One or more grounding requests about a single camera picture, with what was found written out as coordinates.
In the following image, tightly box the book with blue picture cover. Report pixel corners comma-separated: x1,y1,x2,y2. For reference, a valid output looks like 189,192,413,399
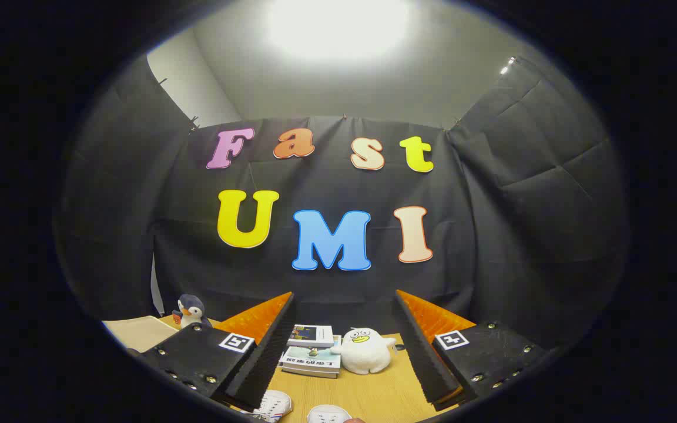
287,324,335,348

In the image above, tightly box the bright ceiling light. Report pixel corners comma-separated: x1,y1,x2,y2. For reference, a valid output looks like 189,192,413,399
265,0,413,62

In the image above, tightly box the navy penguin plush toy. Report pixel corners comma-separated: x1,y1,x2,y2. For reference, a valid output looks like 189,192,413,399
172,294,213,330

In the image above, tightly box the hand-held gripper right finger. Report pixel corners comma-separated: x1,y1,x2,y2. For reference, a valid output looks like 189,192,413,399
396,289,554,412

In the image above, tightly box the white duck plush toy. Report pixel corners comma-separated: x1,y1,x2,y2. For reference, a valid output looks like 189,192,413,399
331,327,398,375

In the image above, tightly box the white canvas shoe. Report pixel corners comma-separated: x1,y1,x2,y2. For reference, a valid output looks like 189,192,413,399
243,390,293,423
306,404,353,423

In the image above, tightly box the book with pale teal cover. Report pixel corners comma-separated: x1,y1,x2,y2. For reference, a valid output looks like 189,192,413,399
279,336,342,378

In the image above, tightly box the black backdrop cloth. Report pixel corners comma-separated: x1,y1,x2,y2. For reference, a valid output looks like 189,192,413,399
53,56,630,353

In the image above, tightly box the beige fabric storage box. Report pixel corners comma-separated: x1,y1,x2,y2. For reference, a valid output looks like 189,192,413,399
102,315,179,354

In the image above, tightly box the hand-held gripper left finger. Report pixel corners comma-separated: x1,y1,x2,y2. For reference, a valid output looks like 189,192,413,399
130,292,297,413

